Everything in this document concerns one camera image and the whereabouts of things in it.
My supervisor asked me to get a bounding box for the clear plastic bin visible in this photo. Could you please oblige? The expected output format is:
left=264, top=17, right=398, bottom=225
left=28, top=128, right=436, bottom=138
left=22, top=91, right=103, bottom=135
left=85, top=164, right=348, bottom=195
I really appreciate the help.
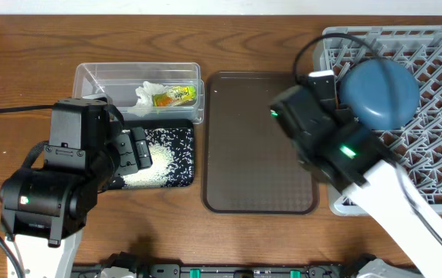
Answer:
left=73, top=62, right=205, bottom=124

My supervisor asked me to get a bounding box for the grey dishwasher rack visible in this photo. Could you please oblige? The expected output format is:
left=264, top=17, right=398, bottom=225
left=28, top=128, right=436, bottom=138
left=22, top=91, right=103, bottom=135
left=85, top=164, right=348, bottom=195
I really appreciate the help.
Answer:
left=313, top=25, right=442, bottom=214

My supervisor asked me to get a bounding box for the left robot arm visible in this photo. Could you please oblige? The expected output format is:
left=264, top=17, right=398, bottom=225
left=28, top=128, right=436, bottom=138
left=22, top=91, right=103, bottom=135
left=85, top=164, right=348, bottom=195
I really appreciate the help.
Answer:
left=0, top=98, right=152, bottom=277

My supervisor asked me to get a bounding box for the dark brown serving tray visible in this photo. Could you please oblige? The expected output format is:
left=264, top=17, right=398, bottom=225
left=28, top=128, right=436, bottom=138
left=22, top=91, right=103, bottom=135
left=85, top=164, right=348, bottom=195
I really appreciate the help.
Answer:
left=202, top=72, right=319, bottom=215

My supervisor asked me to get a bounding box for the dark blue plate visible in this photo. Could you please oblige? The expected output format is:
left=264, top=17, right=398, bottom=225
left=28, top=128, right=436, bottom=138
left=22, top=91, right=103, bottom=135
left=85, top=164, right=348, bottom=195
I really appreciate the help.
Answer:
left=338, top=59, right=420, bottom=131

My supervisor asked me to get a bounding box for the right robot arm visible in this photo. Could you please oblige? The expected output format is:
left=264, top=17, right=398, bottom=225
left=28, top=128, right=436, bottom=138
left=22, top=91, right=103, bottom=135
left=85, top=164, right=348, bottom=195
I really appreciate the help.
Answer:
left=270, top=86, right=442, bottom=277

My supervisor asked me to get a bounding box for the yellow green snack wrapper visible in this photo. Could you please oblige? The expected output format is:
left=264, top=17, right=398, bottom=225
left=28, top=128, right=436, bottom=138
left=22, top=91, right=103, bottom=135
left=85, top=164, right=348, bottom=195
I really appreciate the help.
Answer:
left=153, top=86, right=197, bottom=107

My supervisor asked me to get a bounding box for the white rice pile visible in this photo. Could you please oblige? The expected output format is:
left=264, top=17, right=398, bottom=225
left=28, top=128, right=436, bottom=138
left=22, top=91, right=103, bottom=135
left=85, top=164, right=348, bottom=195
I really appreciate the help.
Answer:
left=122, top=127, right=195, bottom=189

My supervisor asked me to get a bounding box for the white tissue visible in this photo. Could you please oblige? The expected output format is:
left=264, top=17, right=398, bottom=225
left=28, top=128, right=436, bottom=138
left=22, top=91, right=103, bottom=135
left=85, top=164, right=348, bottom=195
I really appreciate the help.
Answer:
left=128, top=81, right=168, bottom=117

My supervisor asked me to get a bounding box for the black plastic bin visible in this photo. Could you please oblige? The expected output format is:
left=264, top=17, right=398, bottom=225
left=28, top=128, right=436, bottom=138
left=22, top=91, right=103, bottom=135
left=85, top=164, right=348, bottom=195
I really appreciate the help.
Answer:
left=104, top=118, right=196, bottom=190

